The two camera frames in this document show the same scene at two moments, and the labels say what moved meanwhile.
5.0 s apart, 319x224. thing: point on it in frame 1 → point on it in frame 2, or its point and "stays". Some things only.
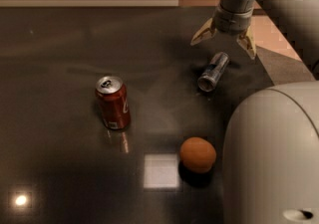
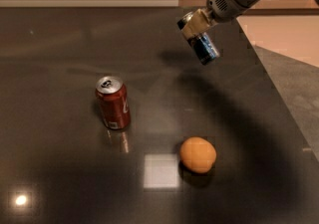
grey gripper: [229, 22] → [219, 5]
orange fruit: [197, 155] stays
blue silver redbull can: [207, 80] → [203, 44]
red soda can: [114, 102] stays
